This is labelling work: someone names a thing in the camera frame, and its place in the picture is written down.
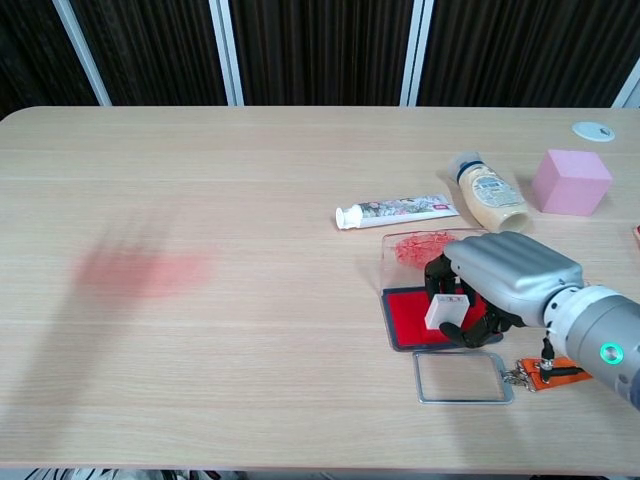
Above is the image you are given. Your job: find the silver and black right hand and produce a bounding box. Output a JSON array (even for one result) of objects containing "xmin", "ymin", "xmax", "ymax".
[{"xmin": 423, "ymin": 230, "xmax": 585, "ymax": 350}]

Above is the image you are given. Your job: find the white red stamp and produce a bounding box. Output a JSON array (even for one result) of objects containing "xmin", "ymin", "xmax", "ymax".
[{"xmin": 423, "ymin": 293, "xmax": 471, "ymax": 331}]

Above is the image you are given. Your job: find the cream squeeze bottle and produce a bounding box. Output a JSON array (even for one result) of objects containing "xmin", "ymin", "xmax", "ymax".
[{"xmin": 447, "ymin": 150, "xmax": 530, "ymax": 235}]

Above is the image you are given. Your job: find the pink foam cube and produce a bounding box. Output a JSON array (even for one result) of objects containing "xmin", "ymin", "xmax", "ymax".
[{"xmin": 531, "ymin": 148, "xmax": 614, "ymax": 217}]

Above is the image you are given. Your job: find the red ink pad clear lid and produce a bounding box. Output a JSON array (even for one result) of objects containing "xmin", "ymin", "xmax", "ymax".
[{"xmin": 380, "ymin": 228, "xmax": 506, "ymax": 354}]

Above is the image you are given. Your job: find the floral print toothpaste tube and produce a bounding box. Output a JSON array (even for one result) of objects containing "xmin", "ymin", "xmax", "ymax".
[{"xmin": 334, "ymin": 193, "xmax": 460, "ymax": 232}]

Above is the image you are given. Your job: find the black and white fabric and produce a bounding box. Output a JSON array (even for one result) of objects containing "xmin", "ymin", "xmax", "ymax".
[{"xmin": 22, "ymin": 467, "xmax": 126, "ymax": 480}]

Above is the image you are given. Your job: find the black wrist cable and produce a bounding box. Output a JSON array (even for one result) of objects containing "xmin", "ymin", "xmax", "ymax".
[{"xmin": 538, "ymin": 335, "xmax": 586, "ymax": 384}]

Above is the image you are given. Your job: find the orange lanyard with metal clasp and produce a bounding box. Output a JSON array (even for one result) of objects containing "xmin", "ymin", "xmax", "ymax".
[{"xmin": 502, "ymin": 355, "xmax": 596, "ymax": 394}]

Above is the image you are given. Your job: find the clear badge holder metal frame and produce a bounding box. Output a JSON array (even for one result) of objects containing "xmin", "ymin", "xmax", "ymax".
[{"xmin": 412, "ymin": 351, "xmax": 516, "ymax": 406}]

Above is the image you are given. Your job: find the white round cable grommet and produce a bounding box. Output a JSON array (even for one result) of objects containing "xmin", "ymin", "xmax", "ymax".
[{"xmin": 571, "ymin": 121, "xmax": 616, "ymax": 143}]

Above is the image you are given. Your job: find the white partition post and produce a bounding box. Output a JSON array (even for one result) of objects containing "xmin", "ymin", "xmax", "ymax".
[
  {"xmin": 52, "ymin": 0, "xmax": 113, "ymax": 107},
  {"xmin": 399, "ymin": 0, "xmax": 435, "ymax": 107},
  {"xmin": 208, "ymin": 0, "xmax": 245, "ymax": 107},
  {"xmin": 610, "ymin": 64, "xmax": 640, "ymax": 109}
]

